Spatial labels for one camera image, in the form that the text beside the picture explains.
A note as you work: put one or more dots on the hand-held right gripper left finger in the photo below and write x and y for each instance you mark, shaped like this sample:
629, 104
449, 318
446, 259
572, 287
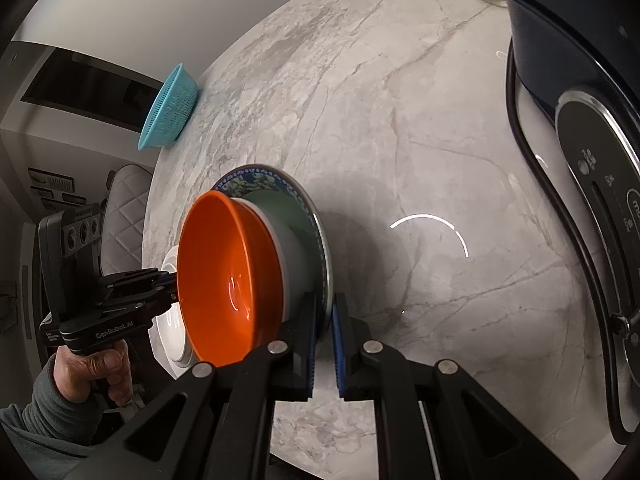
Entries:
300, 355

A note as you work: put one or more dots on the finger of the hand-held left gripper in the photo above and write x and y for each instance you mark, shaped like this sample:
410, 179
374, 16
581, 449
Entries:
140, 279
145, 302

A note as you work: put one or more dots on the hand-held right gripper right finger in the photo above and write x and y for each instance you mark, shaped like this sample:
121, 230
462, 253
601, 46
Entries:
336, 345

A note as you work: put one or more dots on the large white plate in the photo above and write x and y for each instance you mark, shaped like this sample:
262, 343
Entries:
169, 322

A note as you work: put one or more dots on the orange bowl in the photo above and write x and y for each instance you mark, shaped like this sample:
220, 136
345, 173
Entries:
220, 270

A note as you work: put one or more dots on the white bowl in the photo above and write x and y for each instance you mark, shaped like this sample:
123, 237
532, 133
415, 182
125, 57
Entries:
289, 265

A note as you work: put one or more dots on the blue floral patterned plate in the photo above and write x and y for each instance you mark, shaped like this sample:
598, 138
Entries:
260, 175

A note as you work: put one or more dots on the person's left forearm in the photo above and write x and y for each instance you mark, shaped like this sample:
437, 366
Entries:
47, 410

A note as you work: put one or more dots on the person's left hand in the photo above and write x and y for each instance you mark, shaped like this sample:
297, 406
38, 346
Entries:
80, 372

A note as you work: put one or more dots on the white quilted chair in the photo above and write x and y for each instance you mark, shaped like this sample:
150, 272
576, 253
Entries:
125, 210

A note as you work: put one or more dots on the person's grey clothing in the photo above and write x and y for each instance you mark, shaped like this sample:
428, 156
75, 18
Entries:
30, 460

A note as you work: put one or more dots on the teal plastic colander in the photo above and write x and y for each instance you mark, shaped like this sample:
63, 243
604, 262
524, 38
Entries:
167, 110

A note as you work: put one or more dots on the dark blue kitchen appliance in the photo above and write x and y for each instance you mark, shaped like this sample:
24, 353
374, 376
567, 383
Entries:
550, 35

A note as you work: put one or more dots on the framed wall picture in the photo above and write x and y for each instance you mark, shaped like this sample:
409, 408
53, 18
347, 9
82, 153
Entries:
52, 180

